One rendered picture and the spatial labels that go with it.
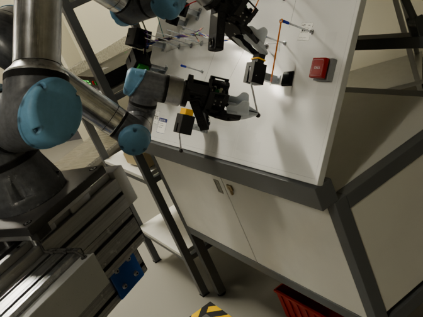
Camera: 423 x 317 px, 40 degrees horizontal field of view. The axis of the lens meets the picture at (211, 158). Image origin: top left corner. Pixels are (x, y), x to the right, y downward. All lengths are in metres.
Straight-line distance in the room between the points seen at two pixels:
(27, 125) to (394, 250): 1.04
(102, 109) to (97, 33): 4.32
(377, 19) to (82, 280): 3.62
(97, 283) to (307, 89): 0.75
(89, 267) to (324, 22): 0.86
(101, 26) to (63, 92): 4.62
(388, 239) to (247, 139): 0.47
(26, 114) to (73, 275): 0.29
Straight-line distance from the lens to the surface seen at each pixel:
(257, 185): 1.66
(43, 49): 1.09
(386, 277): 1.67
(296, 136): 1.52
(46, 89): 1.03
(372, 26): 4.45
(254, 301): 2.66
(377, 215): 1.59
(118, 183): 1.31
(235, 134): 1.75
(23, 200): 1.17
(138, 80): 1.52
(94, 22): 5.69
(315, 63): 1.48
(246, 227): 2.01
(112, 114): 1.42
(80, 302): 1.08
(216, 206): 2.14
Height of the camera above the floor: 1.51
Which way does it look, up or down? 20 degrees down
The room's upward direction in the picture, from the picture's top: 23 degrees counter-clockwise
